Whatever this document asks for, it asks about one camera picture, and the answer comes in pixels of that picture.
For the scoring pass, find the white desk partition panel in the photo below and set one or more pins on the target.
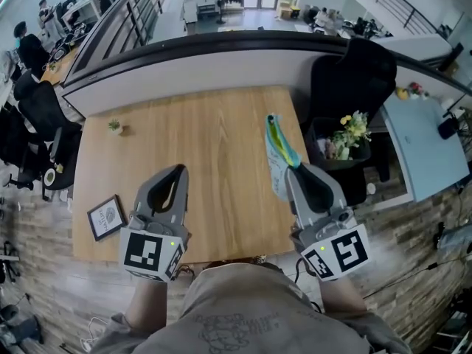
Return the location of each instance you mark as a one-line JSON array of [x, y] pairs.
[[221, 68]]

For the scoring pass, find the yellow and white flower bunch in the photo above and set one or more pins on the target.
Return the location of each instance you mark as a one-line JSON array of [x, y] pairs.
[[354, 129]]

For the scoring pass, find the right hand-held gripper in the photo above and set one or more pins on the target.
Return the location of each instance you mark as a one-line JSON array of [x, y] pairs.
[[346, 251]]

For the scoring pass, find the black bin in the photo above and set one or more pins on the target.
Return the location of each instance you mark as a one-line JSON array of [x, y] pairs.
[[317, 131]]

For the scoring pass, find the black standing fan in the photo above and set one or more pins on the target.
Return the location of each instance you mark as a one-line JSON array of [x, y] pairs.
[[221, 13]]

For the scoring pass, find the person's beige printed shirt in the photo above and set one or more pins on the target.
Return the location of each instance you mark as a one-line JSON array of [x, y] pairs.
[[250, 308]]

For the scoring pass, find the light blue side desk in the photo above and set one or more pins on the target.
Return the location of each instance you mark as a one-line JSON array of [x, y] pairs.
[[424, 149]]

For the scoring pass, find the black mesh office chair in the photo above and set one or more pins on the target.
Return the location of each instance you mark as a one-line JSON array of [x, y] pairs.
[[40, 113]]

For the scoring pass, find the black desk device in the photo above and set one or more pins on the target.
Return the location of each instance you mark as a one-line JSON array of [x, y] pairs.
[[448, 128]]

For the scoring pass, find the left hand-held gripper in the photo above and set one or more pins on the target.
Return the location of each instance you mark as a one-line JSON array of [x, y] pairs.
[[142, 251]]

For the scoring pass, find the red flower decoration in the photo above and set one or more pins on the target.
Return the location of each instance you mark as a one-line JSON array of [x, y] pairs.
[[417, 89]]

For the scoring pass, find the black framed leaf picture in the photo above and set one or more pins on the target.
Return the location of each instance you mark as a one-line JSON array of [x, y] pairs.
[[107, 218]]

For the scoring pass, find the person's left forearm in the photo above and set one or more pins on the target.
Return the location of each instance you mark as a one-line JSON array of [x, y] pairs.
[[145, 301]]

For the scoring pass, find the small plate with greens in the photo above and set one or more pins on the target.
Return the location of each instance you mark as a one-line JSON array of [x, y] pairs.
[[49, 176]]

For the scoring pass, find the person's right forearm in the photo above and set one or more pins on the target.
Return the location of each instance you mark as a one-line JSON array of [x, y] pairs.
[[341, 297]]

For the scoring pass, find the cardboard box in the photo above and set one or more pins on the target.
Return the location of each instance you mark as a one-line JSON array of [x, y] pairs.
[[284, 10]]

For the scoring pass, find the black metal balcony railing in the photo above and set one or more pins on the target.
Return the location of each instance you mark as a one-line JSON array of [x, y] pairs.
[[398, 2], [142, 9]]

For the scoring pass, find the black high-back office chair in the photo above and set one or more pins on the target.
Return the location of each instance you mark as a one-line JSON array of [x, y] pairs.
[[350, 83]]

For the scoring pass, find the yellow toy fruit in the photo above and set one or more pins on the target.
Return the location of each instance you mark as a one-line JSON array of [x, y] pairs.
[[402, 93]]

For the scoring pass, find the small potted green plant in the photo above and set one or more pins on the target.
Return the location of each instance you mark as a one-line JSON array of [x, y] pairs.
[[116, 127]]

